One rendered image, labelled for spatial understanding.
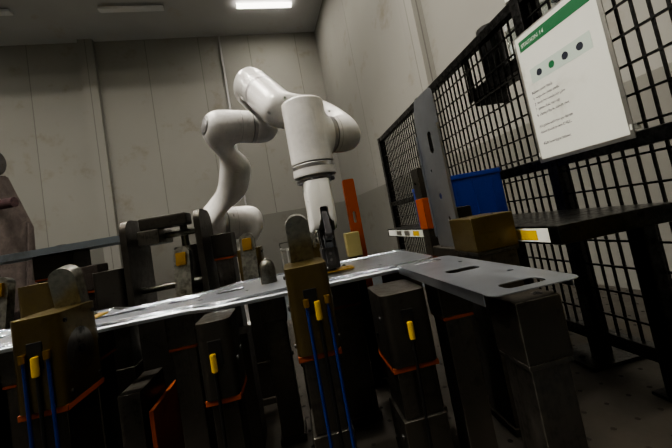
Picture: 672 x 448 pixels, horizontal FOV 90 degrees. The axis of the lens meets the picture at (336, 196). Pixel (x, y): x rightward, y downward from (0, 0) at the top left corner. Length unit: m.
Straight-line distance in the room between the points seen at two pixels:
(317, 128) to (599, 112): 0.54
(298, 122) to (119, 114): 8.77
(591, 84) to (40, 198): 9.43
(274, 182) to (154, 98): 3.40
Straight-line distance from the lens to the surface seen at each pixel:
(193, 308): 0.64
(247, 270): 0.86
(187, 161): 8.68
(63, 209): 9.33
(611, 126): 0.81
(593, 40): 0.84
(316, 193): 0.62
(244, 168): 1.13
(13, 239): 6.06
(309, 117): 0.65
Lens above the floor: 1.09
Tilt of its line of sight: 4 degrees up
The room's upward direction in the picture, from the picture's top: 10 degrees counter-clockwise
